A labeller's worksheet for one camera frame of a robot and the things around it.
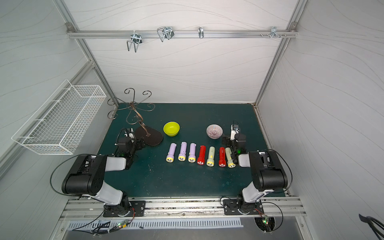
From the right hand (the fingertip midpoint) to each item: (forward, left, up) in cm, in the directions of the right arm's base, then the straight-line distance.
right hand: (232, 133), depth 95 cm
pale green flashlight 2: (-19, +2, -3) cm, 19 cm away
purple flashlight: (-17, +39, -3) cm, 43 cm away
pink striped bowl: (+4, +11, -5) cm, 13 cm away
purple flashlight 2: (-16, +32, -3) cm, 36 cm away
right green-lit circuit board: (-45, -13, -8) cm, 48 cm away
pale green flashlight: (-18, +14, -4) cm, 23 cm away
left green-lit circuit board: (-51, +56, -5) cm, 76 cm away
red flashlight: (-17, +20, -4) cm, 27 cm away
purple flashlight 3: (-16, +25, -3) cm, 30 cm away
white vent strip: (-48, +9, -7) cm, 49 cm away
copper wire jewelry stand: (-3, +54, -3) cm, 54 cm away
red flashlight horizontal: (-19, +7, -4) cm, 20 cm away
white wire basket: (-16, +86, +26) cm, 92 cm away
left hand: (-6, +62, 0) cm, 62 cm away
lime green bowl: (+4, +41, -3) cm, 42 cm away
